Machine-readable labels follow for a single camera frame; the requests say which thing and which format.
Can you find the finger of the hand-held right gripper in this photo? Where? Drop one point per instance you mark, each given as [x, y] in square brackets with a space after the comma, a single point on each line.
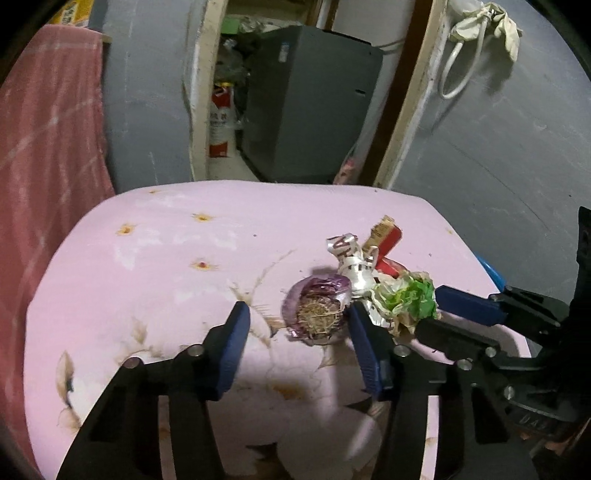
[457, 339]
[466, 304]

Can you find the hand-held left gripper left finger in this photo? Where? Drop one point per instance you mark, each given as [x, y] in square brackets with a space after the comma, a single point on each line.
[231, 350]

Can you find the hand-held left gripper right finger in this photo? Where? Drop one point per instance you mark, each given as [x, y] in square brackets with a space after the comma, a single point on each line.
[369, 350]

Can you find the blue plastic bucket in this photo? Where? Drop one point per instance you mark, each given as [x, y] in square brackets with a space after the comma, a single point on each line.
[494, 277]

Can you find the white green wrapper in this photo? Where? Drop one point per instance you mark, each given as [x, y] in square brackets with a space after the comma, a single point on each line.
[406, 300]

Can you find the purple wrapper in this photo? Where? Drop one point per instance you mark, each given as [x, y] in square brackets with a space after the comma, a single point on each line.
[318, 295]

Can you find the silver white wrapper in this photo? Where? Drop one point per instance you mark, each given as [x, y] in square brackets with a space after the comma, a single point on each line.
[358, 272]

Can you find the red carton piece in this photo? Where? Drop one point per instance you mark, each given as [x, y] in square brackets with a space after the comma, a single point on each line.
[391, 267]

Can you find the red cardboard box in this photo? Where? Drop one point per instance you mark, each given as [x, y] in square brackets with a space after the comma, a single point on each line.
[388, 240]

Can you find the pink floral table cloth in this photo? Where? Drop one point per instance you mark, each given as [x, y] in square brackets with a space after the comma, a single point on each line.
[161, 277]

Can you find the pink patterned cloth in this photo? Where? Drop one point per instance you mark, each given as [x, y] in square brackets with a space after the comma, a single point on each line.
[346, 173]

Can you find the white red bag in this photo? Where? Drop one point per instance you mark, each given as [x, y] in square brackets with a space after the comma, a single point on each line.
[221, 129]

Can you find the grey washing machine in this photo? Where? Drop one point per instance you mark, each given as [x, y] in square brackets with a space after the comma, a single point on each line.
[314, 106]

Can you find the cream rubber gloves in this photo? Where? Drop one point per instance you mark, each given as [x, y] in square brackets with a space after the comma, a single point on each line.
[508, 32]

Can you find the red checked cloth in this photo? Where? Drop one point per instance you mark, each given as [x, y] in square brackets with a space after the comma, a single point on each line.
[46, 138]

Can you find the green box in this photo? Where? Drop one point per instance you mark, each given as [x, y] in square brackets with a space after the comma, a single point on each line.
[233, 23]

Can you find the white wooden door frame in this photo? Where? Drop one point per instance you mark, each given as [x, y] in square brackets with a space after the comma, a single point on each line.
[203, 92]

